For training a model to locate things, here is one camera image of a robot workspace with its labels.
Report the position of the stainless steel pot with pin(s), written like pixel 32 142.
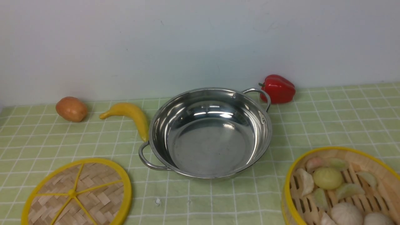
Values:
pixel 209 133

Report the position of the yellow-green toy bun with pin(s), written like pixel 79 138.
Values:
pixel 327 178

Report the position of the white toy bun left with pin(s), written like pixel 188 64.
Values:
pixel 346 214

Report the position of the yellow bamboo steamer basket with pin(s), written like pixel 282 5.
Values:
pixel 380 183

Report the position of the white toy bun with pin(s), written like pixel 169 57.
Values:
pixel 376 218
pixel 346 214

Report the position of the yellow toy banana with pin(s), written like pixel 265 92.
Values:
pixel 132 111

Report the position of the green toy dumpling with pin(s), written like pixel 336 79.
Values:
pixel 347 190

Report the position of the white toy bun right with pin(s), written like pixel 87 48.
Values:
pixel 376 218

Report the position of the white toy dumpling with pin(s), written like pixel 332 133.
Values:
pixel 307 181

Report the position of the red toy bell pepper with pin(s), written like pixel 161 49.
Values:
pixel 279 89

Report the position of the green checkered tablecloth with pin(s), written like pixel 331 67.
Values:
pixel 35 141

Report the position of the yellow woven bamboo steamer lid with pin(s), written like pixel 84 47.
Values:
pixel 92 191

